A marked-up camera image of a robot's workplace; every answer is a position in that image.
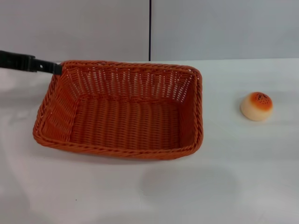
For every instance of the orange woven rectangular basket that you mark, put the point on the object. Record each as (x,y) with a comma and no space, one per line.
(130,116)

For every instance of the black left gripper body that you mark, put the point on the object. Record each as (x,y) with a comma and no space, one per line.
(16,61)

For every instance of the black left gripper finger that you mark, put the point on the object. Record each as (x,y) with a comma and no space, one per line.
(47,67)

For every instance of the round toasted bread bun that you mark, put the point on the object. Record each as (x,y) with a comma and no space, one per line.
(256,106)

